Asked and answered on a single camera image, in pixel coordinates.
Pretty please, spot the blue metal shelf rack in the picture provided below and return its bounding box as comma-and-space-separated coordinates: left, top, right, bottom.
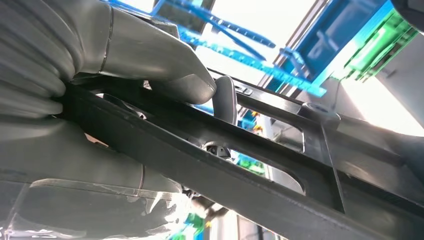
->
105, 0, 397, 99

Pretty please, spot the green plastic bin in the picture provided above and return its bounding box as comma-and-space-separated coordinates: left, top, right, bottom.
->
344, 9, 420, 82

